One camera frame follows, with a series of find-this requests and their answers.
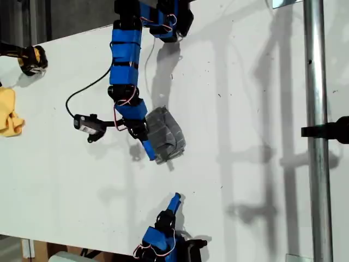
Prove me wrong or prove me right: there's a grey striped towel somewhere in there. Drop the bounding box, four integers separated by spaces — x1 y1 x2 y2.
144 105 188 166

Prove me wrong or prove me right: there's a white plastic container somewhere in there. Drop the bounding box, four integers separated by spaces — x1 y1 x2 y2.
49 251 84 262

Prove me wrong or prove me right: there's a brown cardboard box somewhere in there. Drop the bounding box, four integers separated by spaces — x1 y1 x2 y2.
32 240 134 262

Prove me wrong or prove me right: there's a black yellow power tool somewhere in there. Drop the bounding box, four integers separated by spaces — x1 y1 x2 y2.
0 40 49 77

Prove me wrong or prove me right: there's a yellow cloth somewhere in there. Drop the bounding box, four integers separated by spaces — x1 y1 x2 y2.
0 86 26 137

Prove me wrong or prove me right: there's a white table leg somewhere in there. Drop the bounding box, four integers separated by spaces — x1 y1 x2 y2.
21 239 35 259

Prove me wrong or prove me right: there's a black clamp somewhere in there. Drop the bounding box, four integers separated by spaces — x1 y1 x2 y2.
300 116 349 144

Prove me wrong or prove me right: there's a black camera stalk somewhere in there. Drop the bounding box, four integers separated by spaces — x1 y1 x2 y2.
101 119 127 129

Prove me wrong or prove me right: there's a black camera box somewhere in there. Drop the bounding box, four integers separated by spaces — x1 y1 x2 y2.
185 237 208 262
73 114 106 143

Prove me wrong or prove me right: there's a black camera cable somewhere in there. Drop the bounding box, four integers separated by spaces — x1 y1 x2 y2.
65 74 112 120

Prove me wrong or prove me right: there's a steel post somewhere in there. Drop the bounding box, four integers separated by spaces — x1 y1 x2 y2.
303 0 335 262

